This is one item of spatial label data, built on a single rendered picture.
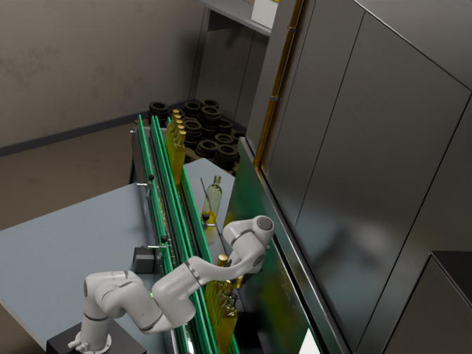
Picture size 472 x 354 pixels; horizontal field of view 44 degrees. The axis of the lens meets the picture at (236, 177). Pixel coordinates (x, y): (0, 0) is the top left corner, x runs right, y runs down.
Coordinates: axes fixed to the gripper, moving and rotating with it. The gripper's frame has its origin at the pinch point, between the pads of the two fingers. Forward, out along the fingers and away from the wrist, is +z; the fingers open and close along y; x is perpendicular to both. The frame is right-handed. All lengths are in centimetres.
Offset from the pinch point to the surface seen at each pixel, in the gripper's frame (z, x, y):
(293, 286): -13.0, 11.4, -12.0
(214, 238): 49, -53, -11
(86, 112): 178, -278, 38
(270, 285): 3.1, 0.8, -11.8
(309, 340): -13.5, 29.5, -12.5
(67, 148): 191, -247, 52
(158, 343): 50, -3, 18
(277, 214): -13.6, -16.2, -12.6
